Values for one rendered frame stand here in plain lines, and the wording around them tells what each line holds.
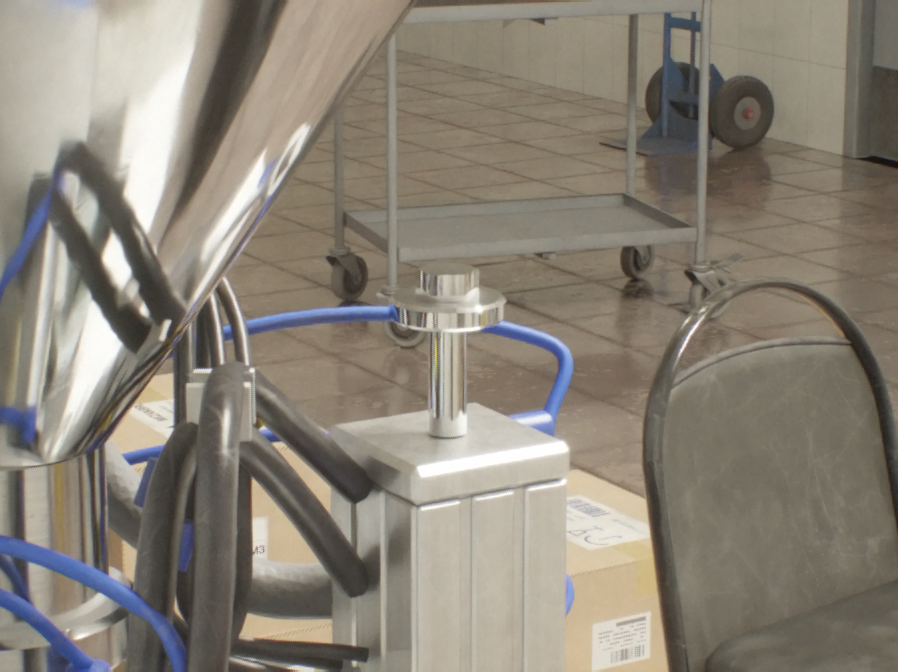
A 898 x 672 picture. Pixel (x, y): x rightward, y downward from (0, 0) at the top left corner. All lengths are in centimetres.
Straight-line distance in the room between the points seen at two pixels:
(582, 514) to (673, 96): 559
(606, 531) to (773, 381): 94
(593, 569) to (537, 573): 296
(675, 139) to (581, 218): 247
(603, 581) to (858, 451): 75
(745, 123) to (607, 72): 121
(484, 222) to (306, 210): 134
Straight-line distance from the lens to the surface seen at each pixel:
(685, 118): 931
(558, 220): 689
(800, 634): 278
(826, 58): 916
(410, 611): 65
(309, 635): 341
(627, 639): 369
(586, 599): 363
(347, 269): 684
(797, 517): 291
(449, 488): 64
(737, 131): 915
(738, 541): 284
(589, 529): 379
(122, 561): 328
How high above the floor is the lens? 160
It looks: 14 degrees down
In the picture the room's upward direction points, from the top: straight up
